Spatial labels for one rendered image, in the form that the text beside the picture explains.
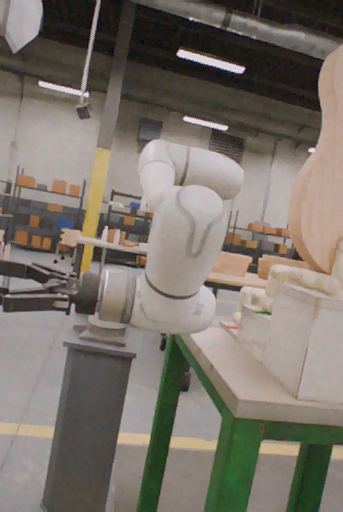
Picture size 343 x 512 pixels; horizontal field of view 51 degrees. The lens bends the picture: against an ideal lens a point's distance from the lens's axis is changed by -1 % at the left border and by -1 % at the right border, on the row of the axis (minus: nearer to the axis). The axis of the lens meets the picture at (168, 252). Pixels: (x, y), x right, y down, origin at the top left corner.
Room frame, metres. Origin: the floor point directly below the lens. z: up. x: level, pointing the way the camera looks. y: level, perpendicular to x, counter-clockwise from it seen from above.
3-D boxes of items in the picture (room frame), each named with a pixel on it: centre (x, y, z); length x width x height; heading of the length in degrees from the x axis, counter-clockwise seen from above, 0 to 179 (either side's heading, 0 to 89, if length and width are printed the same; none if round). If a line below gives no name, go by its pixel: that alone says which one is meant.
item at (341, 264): (0.61, -0.29, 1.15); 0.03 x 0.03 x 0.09
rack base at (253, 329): (0.82, -0.35, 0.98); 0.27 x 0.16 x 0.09; 100
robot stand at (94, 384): (1.45, 0.19, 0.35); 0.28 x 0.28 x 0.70; 3
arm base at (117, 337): (1.45, 0.21, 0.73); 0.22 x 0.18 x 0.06; 93
